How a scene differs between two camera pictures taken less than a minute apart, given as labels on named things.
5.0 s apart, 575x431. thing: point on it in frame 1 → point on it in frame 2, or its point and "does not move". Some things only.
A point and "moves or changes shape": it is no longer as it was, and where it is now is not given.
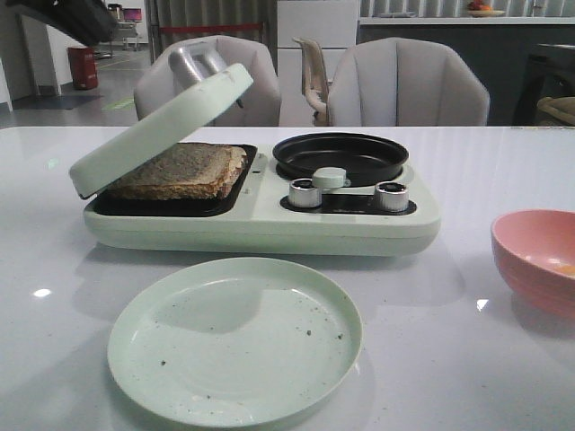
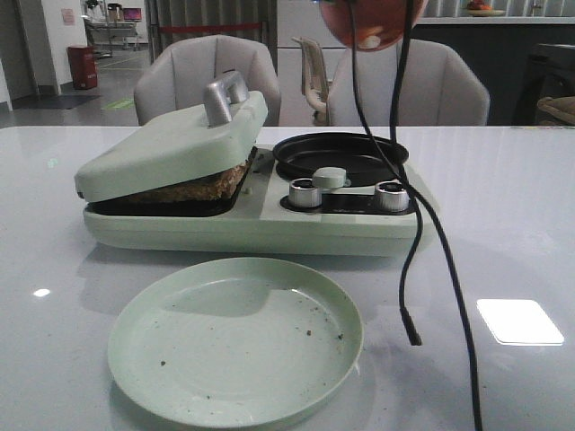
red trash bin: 84,67 does not move
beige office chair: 314,79 does not move
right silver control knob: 391,197 does not move
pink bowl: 535,250 → 380,24
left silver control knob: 304,192 does not move
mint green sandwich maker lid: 90,176 moves or changes shape
